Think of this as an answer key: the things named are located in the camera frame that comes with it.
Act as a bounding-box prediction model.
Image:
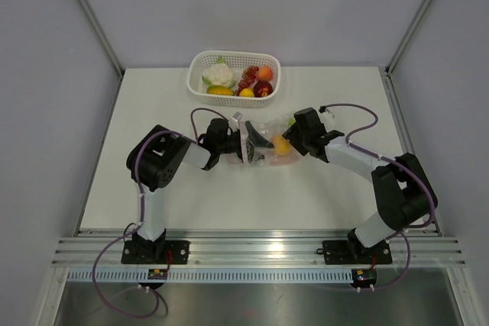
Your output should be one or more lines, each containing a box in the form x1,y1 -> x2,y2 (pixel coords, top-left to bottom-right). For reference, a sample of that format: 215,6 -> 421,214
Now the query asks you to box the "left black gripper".
217,121 -> 274,164

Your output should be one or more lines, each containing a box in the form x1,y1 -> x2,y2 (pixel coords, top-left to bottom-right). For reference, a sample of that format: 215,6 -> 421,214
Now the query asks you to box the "green fake apple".
287,117 -> 296,127

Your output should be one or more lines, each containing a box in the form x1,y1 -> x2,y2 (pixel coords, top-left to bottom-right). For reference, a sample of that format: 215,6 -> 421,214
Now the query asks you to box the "orange yellow fake peach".
272,135 -> 293,157

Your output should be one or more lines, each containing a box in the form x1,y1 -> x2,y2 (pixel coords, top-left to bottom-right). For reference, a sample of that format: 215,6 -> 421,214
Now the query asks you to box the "clear zip top bag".
226,112 -> 301,166

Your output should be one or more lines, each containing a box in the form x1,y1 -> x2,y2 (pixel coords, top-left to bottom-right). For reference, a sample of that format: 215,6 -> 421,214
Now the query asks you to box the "yellow fake fruit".
239,88 -> 254,98

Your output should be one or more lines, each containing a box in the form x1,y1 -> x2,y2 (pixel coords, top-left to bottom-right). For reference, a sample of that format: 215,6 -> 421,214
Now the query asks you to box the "dark purple fake fruit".
253,81 -> 274,98

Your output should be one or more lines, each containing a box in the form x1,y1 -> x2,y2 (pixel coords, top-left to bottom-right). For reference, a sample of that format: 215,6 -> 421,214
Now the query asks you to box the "yellow green fake mango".
206,86 -> 235,96

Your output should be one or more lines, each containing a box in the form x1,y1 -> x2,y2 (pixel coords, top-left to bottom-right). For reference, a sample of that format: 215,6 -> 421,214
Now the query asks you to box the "red fake fruit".
235,66 -> 259,95

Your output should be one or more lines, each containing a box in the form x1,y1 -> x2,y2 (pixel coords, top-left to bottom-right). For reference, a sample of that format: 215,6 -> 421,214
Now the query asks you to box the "orange red fake peach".
256,66 -> 274,82

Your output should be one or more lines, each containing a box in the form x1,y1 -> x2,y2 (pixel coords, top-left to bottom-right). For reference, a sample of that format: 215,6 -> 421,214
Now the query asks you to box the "white fake cauliflower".
202,56 -> 236,88

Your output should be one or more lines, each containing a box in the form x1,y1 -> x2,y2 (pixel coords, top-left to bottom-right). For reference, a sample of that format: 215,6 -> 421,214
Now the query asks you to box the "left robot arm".
121,118 -> 274,264

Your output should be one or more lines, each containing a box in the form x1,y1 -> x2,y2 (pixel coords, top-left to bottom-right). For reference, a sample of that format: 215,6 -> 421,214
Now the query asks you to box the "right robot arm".
283,103 -> 438,263

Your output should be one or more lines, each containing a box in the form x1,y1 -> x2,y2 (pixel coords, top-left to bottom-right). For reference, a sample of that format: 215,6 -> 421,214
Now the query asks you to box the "white perforated plastic basket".
186,50 -> 281,108

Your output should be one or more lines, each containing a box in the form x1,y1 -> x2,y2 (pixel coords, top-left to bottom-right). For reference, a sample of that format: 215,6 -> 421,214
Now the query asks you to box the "right small circuit board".
351,269 -> 377,288

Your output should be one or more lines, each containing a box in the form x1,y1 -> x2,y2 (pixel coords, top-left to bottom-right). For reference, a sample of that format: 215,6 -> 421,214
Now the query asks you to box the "small circuit board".
351,269 -> 377,288
147,269 -> 168,280

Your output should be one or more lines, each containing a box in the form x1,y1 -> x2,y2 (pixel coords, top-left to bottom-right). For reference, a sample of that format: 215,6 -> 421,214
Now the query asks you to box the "left small circuit board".
147,269 -> 168,280

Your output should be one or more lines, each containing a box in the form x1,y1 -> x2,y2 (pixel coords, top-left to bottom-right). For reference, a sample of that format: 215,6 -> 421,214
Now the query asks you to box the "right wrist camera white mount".
318,105 -> 335,126

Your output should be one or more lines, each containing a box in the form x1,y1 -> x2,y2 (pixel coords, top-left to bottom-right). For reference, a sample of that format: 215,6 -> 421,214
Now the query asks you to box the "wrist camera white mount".
318,105 -> 335,126
230,111 -> 245,131

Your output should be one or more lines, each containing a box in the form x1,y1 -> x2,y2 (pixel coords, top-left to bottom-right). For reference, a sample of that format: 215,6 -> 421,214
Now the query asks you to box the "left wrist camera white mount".
230,111 -> 245,131

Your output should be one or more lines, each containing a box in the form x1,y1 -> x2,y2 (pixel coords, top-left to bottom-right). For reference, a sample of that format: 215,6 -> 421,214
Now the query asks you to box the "right aluminium frame post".
385,0 -> 435,77

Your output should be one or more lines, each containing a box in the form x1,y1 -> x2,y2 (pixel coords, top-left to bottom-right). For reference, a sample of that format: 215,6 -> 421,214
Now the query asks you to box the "aluminium frame post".
385,0 -> 435,77
76,0 -> 125,80

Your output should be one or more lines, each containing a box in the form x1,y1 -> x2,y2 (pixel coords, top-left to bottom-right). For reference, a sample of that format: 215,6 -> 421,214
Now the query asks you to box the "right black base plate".
315,240 -> 393,265

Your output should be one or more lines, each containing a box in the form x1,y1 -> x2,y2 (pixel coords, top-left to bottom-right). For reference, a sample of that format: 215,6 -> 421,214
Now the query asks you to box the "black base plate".
121,240 -> 189,265
315,240 -> 393,265

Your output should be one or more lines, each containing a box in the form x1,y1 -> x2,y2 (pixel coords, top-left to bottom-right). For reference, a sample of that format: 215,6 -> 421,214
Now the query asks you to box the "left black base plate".
121,240 -> 189,265

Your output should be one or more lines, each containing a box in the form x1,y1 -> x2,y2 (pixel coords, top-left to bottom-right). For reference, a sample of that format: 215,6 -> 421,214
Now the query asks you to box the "left aluminium frame post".
76,0 -> 125,80

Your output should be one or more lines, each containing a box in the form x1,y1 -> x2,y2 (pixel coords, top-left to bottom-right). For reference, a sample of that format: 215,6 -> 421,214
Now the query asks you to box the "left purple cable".
91,108 -> 226,319

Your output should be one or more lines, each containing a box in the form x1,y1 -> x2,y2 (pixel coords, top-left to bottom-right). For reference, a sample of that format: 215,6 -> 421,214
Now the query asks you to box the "aluminium mounting rail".
51,229 -> 465,268

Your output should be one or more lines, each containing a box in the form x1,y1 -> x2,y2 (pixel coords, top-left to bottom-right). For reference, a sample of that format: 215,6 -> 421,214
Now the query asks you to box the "white slotted cable duct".
67,268 -> 353,284

